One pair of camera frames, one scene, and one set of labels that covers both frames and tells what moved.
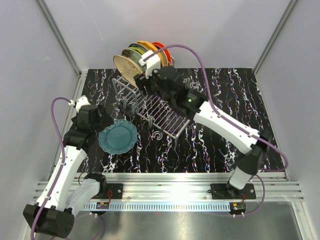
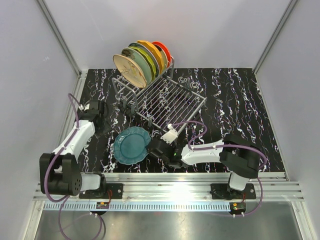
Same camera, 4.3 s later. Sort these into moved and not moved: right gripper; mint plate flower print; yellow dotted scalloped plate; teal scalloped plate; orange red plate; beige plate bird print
Moved: right gripper; teal scalloped plate
Not moved: beige plate bird print; yellow dotted scalloped plate; mint plate flower print; orange red plate
